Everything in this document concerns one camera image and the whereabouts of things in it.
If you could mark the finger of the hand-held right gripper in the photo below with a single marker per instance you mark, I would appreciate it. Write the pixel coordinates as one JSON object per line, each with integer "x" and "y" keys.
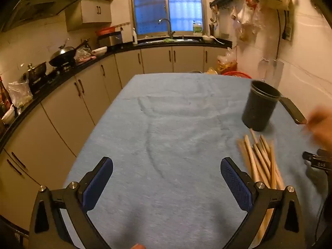
{"x": 308, "y": 156}

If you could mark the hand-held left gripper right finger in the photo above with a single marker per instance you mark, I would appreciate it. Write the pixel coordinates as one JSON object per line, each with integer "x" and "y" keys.
{"x": 234, "y": 180}

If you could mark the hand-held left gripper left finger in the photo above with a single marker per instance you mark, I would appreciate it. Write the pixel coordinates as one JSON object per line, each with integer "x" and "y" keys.
{"x": 99, "y": 179}

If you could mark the bundle of wooden chopsticks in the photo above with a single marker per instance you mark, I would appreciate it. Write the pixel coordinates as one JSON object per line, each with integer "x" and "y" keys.
{"x": 255, "y": 158}

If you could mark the black utensil holder cup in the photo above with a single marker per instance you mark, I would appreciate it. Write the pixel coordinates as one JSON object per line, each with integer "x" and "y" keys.
{"x": 256, "y": 109}

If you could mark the person's right hand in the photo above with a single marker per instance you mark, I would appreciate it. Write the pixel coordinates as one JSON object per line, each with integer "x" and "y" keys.
{"x": 321, "y": 127}

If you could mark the person's left hand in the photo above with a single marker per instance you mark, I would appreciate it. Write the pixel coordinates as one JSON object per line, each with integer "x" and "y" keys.
{"x": 138, "y": 246}

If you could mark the black smartphone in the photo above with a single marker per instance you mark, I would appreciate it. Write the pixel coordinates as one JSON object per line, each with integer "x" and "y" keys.
{"x": 294, "y": 110}

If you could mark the blue table cloth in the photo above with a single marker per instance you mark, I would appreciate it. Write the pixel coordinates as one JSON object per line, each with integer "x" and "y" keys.
{"x": 166, "y": 134}

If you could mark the beige base cabinets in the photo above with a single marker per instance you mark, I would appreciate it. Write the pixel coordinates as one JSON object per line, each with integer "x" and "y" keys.
{"x": 77, "y": 98}

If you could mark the clear glass mug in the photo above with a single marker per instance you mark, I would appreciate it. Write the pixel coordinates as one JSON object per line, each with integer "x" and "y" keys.
{"x": 275, "y": 72}

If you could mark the large red basin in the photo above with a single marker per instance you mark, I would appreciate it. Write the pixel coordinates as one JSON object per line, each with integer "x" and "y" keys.
{"x": 237, "y": 74}

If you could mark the crumpled yellow plastic bag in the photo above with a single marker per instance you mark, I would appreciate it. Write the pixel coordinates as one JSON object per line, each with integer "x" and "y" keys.
{"x": 211, "y": 70}

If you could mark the clear plastic food bag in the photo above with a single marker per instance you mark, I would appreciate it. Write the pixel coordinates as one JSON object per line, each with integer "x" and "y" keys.
{"x": 19, "y": 93}

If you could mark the gas stove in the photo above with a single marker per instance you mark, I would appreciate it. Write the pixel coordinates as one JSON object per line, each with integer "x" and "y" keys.
{"x": 55, "y": 70}

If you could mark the yellow and red hanging bag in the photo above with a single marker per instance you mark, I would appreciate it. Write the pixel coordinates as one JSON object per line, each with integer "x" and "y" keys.
{"x": 227, "y": 62}

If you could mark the black cooking pot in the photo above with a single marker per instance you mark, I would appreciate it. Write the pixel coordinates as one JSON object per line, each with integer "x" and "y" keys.
{"x": 37, "y": 72}

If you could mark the small plastic bag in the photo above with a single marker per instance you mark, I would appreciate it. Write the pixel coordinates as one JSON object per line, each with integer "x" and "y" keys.
{"x": 83, "y": 55}

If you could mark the dark sauce bottles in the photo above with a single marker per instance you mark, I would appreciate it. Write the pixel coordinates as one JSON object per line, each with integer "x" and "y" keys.
{"x": 4, "y": 96}

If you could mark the black wok with lid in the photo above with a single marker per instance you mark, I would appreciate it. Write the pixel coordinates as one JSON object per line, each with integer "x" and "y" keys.
{"x": 63, "y": 55}

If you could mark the black kitchen countertop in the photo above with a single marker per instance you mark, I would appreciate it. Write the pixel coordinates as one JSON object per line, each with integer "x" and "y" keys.
{"x": 124, "y": 48}

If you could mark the silver countertop appliance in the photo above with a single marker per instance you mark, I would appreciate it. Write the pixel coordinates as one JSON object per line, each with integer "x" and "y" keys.
{"x": 110, "y": 39}

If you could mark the white bowl with spoon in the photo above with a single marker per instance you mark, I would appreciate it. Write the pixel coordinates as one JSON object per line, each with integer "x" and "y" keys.
{"x": 208, "y": 38}

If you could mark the white spray bottle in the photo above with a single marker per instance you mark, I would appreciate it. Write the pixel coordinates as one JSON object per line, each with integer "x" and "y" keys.
{"x": 134, "y": 36}

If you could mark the red plastic basin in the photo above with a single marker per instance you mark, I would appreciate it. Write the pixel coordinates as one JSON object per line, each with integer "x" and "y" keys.
{"x": 105, "y": 30}

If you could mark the dark cutlery holder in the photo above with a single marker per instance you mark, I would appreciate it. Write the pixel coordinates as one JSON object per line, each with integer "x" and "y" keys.
{"x": 212, "y": 29}

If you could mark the steel kitchen sink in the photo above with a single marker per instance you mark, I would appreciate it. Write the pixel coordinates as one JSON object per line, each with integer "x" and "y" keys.
{"x": 168, "y": 41}

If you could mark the clear hanging plastic bags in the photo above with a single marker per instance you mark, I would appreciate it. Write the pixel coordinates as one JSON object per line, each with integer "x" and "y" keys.
{"x": 245, "y": 15}

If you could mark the green dish cloth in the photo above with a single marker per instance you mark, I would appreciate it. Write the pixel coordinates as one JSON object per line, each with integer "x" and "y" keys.
{"x": 168, "y": 40}

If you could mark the green detergent bottle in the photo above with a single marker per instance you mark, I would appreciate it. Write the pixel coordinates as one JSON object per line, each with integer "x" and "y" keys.
{"x": 197, "y": 28}

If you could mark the chrome sink faucet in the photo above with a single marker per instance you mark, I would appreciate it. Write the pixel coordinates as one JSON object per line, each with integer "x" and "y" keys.
{"x": 167, "y": 27}

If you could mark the black range hood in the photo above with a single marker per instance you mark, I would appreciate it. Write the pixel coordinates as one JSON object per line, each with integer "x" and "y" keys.
{"x": 39, "y": 5}

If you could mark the kitchen window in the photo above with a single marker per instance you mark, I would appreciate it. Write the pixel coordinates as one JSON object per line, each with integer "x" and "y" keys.
{"x": 166, "y": 5}

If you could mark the wall socket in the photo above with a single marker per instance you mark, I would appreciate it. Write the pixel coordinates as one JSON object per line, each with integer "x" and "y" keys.
{"x": 287, "y": 29}

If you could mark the small beige wall cabinet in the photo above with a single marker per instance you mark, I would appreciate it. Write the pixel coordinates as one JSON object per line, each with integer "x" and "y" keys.
{"x": 90, "y": 13}

